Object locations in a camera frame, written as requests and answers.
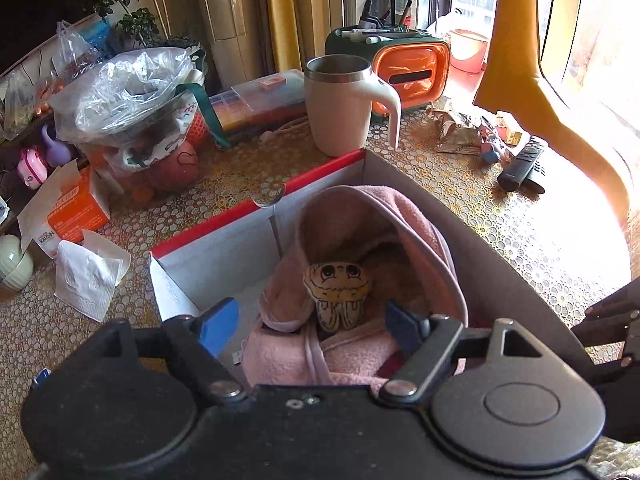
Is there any orange white carton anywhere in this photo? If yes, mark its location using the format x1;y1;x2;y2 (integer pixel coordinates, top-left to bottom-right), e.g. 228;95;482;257
17;164;112;261

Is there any orange bucket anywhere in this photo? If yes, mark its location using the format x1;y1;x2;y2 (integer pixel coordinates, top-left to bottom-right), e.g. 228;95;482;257
447;28;490;74

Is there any yellow curtain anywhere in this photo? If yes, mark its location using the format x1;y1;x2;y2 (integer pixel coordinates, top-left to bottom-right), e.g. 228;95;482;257
262;0;347;77

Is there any pink kids bottle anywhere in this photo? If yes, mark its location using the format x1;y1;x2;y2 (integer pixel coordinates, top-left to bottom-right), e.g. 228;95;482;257
17;147;49;189

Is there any clear plastic organizer box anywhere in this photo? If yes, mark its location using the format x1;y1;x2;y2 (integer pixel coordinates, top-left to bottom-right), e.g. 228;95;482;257
208;72;307;137

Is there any pink towel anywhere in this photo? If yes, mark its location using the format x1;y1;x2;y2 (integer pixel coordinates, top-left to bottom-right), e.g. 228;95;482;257
242;185;469;397

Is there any small blue pig toy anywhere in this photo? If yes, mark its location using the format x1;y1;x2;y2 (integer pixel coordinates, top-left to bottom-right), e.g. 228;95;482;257
479;130;512;165

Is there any white cable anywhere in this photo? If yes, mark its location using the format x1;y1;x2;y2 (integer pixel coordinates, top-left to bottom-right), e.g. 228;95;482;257
259;119;309;144

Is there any orange green desk organizer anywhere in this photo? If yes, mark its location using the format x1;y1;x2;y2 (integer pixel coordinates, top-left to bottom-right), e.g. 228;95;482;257
324;26;451;119

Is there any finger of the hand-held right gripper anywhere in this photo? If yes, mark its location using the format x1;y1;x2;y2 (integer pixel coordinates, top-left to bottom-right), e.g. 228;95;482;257
571;317;640;361
584;291;640;321

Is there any beige face plush toy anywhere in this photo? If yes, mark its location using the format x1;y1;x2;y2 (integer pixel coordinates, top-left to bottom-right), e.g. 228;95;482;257
303;260;372;331

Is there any white paper tissue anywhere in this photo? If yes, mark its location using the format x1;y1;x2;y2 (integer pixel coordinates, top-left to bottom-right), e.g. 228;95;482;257
53;230;132;322

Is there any purple toy vase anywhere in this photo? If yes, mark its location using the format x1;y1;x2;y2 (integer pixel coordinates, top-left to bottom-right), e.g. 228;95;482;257
40;125;77;167

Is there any black remote control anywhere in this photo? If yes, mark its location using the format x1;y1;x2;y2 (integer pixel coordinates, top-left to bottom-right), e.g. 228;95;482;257
520;157;547;195
497;136;549;192

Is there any clear plastic bag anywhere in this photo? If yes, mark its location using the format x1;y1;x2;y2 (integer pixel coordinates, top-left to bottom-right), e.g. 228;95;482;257
49;46;209;183

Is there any small yellow box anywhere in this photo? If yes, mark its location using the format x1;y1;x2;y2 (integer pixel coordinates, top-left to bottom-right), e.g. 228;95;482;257
499;122;524;147

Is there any green potted plant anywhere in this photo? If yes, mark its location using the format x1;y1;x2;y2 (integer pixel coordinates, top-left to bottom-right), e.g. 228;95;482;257
90;0;202;52

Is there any yellow giraffe plush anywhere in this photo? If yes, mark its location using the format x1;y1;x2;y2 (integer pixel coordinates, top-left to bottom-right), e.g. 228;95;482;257
472;0;640;233

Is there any red white cardboard box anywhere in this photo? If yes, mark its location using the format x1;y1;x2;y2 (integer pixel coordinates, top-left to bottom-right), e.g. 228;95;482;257
150;149;593;393

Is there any black television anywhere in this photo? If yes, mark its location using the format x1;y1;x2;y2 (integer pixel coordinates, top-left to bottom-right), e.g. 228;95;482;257
0;0;102;77

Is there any beige standing air conditioner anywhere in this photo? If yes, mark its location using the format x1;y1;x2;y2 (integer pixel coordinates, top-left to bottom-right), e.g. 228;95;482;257
192;0;274;82

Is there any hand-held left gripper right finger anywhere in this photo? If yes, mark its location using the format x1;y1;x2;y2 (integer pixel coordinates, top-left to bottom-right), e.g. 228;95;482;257
377;300;547;405

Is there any crumpled snack wrapper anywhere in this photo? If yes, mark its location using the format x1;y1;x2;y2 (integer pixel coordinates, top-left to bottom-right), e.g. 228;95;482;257
427;106;502;154

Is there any green ceramic jar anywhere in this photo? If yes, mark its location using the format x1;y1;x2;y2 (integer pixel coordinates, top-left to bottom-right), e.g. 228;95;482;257
0;234;35;294

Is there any cream mug with steel rim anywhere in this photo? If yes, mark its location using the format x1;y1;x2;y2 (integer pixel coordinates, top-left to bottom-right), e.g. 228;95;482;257
304;55;403;158

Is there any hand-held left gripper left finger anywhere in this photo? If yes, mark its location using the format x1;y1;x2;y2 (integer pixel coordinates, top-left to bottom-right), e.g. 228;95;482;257
97;297;249;406

